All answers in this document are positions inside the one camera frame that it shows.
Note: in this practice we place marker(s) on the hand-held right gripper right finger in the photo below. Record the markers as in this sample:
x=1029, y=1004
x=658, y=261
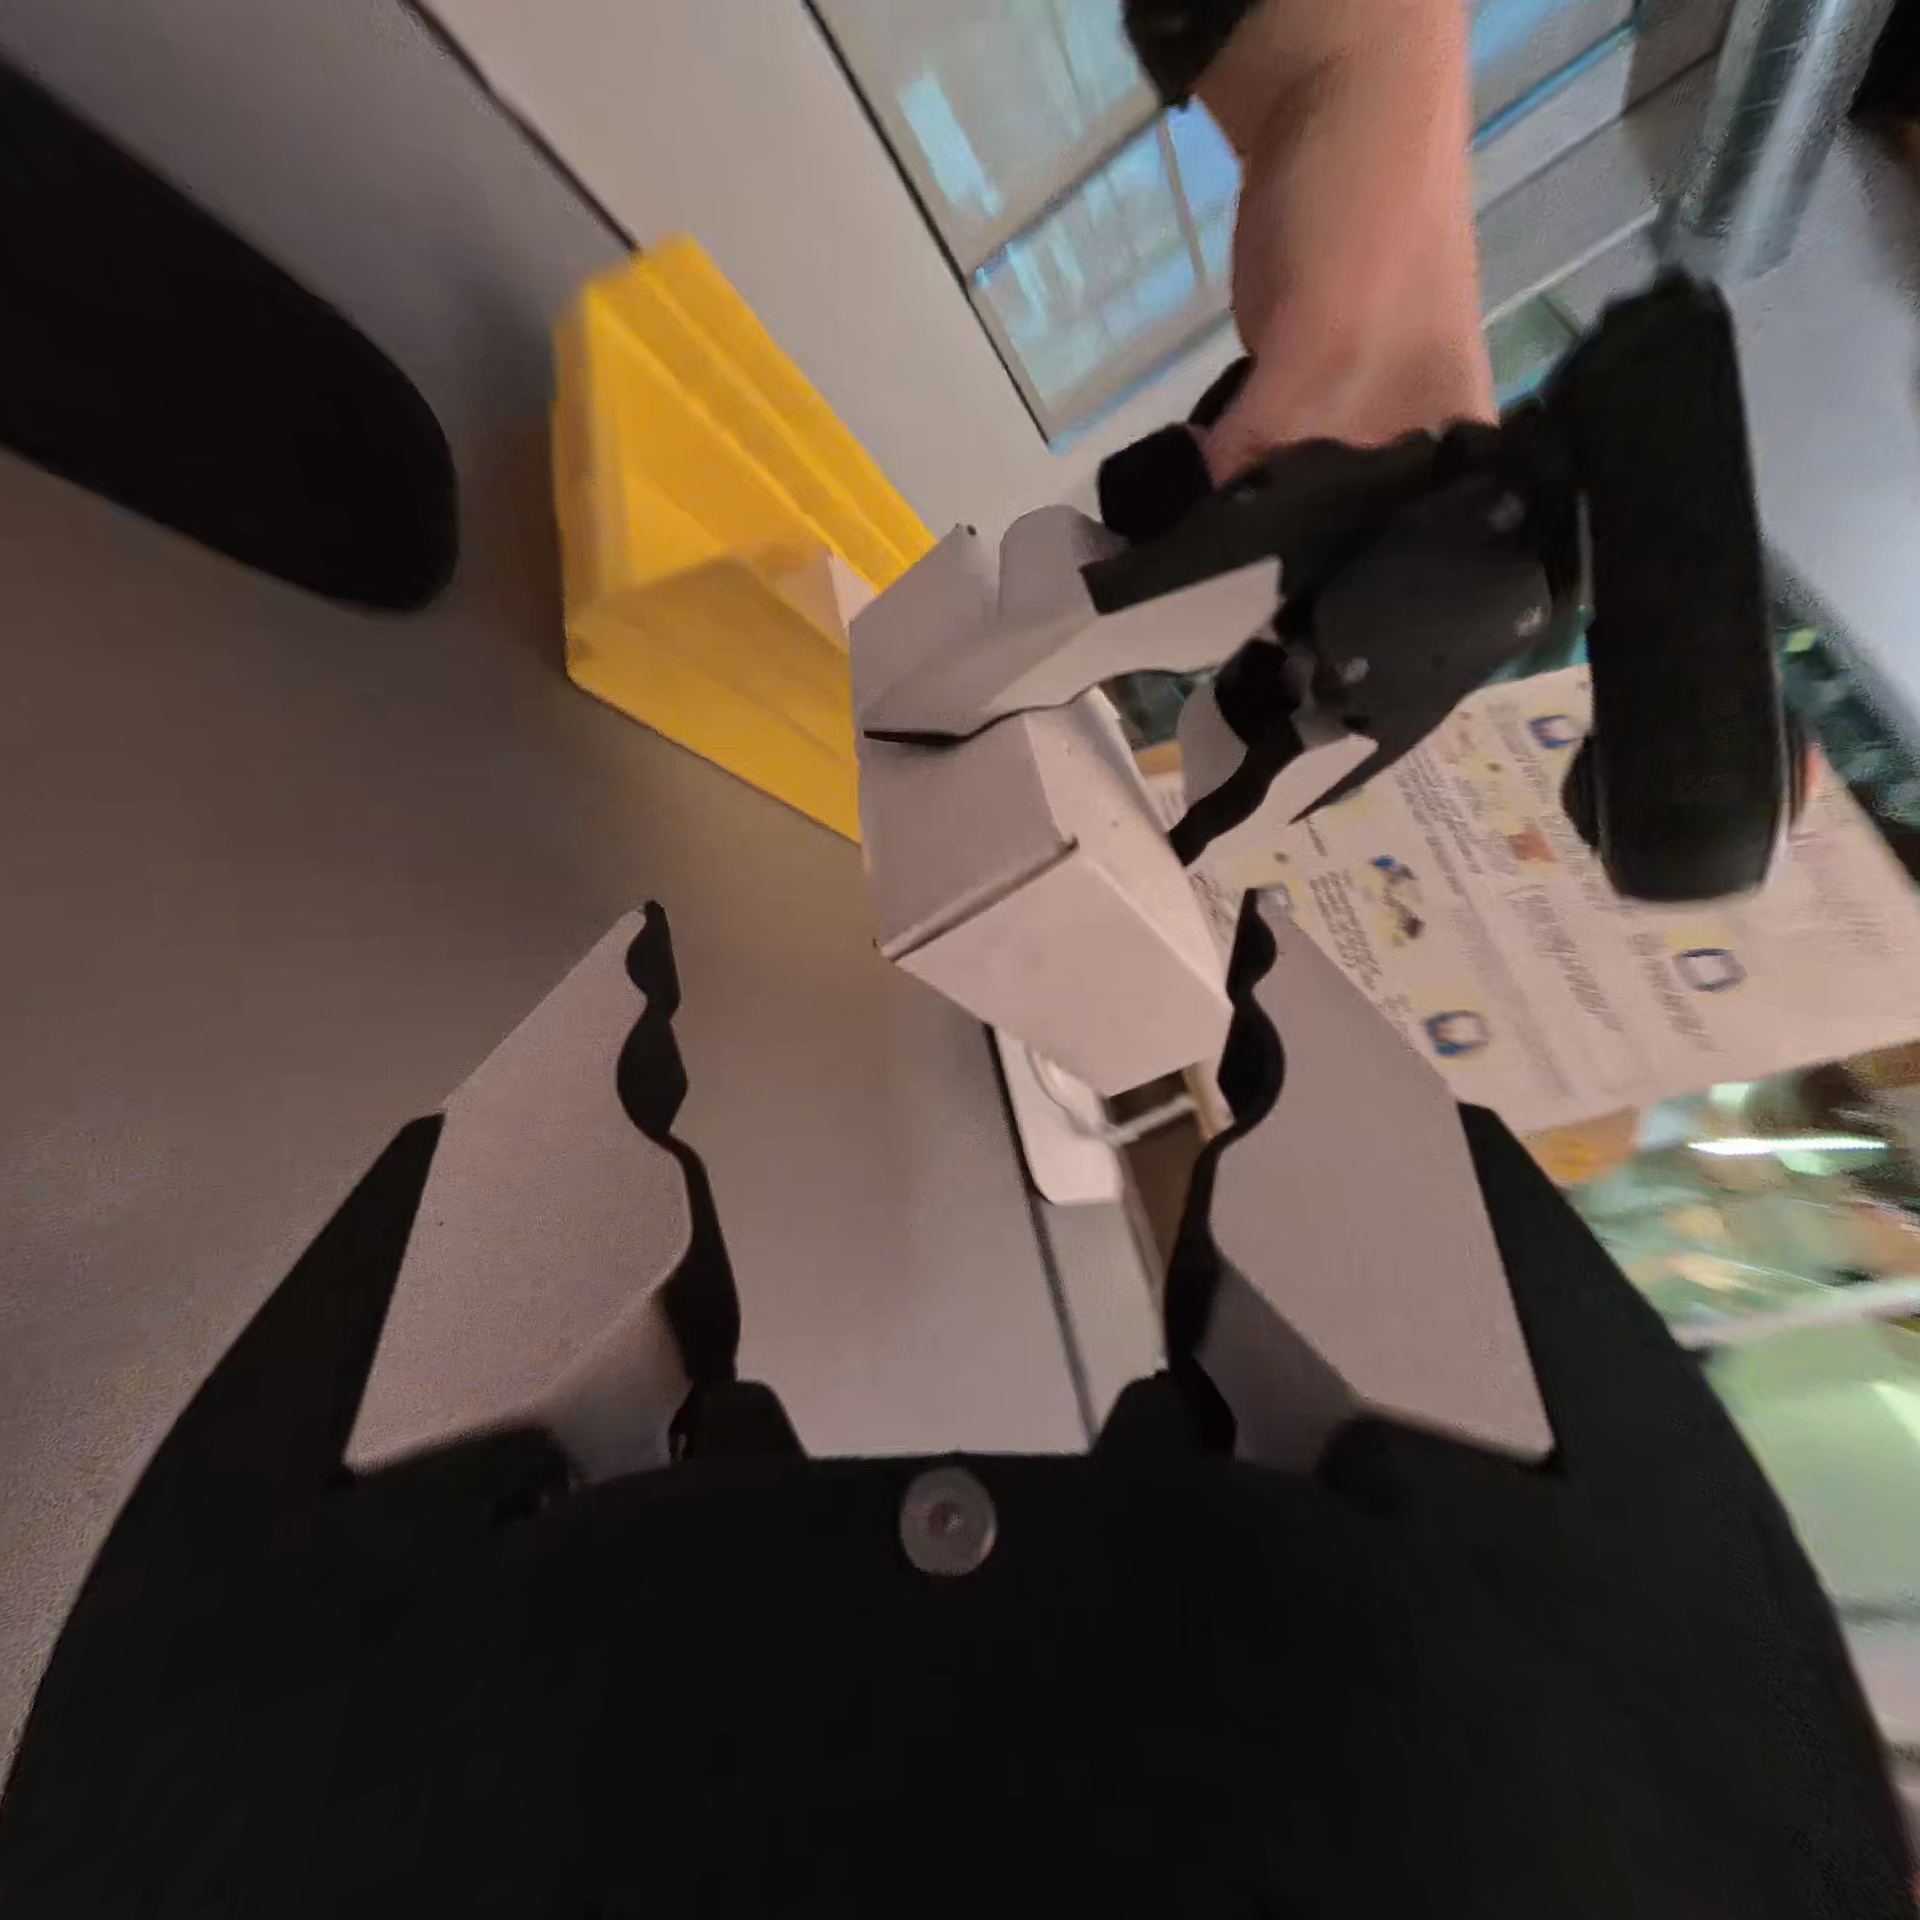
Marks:
x=1349, y=1200

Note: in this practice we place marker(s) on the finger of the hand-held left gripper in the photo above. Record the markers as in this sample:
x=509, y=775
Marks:
x=1309, y=775
x=1141, y=634

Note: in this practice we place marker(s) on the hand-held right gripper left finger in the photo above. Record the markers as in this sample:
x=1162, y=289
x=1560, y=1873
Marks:
x=521, y=1200

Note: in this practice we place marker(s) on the white cardboard box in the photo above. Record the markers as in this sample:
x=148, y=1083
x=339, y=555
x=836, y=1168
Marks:
x=1036, y=897

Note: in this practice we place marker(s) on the yellow plastic bin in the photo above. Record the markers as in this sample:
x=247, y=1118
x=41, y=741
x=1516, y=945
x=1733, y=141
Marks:
x=680, y=521

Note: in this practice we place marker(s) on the person's left hand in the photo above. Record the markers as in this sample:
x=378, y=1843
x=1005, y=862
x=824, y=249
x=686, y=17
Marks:
x=1349, y=267

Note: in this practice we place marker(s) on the white stand base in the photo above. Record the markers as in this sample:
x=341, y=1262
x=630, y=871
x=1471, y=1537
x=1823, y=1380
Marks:
x=1071, y=1159

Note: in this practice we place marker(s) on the printed instruction sheet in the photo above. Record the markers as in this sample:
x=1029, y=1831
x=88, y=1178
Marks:
x=1570, y=938

